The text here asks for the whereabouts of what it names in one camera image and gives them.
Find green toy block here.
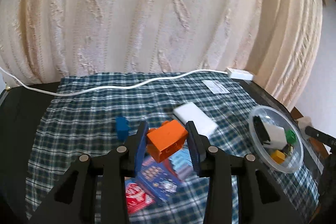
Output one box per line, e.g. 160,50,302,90
285,129,298,145

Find red card box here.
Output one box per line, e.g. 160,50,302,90
125,179,155,214

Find white paper label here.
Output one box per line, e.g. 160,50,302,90
202,79,229,94

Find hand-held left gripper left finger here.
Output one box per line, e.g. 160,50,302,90
26,121,149,224

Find white power strip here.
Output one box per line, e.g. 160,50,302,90
226,68,254,81

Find blue toy block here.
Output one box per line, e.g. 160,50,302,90
115,116,130,141

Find white foam block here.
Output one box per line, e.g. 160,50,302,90
262,123,288,148
173,102,219,138

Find yellow toy block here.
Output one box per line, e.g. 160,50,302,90
270,150,286,164

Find white power cable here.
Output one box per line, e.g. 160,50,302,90
0,67,229,97

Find blue plaid cloth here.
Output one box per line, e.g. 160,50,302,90
25,72,321,224

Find cream textured curtain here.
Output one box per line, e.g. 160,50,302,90
0,0,323,109

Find clear plastic bowl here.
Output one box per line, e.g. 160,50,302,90
248,105,304,174

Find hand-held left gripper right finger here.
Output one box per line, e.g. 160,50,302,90
185,121,310,224

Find blue card box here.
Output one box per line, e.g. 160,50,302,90
136,147,195,203

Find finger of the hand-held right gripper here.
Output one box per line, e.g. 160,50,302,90
304,126,336,153

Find orange toy block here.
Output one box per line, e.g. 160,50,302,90
146,120,189,164

